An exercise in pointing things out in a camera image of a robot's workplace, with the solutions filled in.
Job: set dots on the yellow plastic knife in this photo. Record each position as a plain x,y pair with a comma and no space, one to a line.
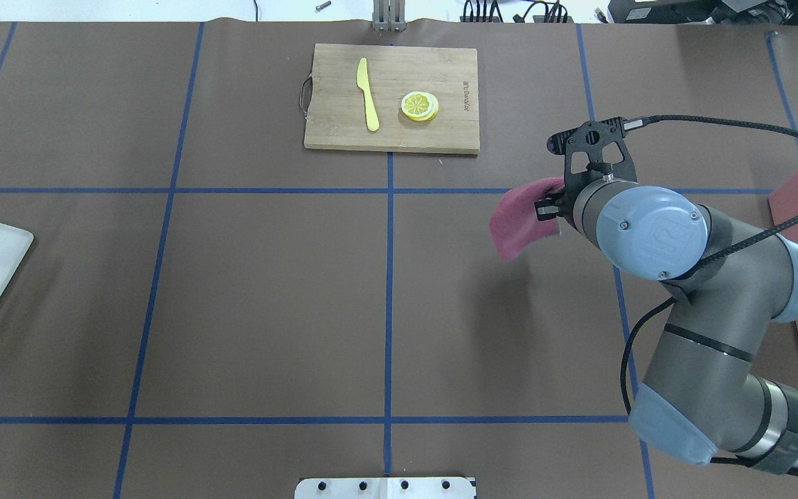
372,122

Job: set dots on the yellow lemon slices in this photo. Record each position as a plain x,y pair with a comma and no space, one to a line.
420,106

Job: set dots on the black monitor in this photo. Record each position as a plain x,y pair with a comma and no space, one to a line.
783,13

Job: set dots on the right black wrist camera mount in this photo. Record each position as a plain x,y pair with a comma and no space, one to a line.
590,139

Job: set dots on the white camera post base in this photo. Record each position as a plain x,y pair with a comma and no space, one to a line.
387,487

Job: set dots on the aluminium frame post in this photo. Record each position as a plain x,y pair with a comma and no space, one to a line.
389,16

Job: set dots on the pink wiping cloth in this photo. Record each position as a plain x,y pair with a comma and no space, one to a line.
514,225

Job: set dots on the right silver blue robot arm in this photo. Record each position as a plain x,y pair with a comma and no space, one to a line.
699,395

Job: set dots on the bamboo cutting board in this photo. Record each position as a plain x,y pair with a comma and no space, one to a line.
335,115

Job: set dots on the black usb hub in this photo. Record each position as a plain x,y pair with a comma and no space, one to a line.
536,12

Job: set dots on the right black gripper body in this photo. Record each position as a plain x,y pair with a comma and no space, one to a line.
563,201

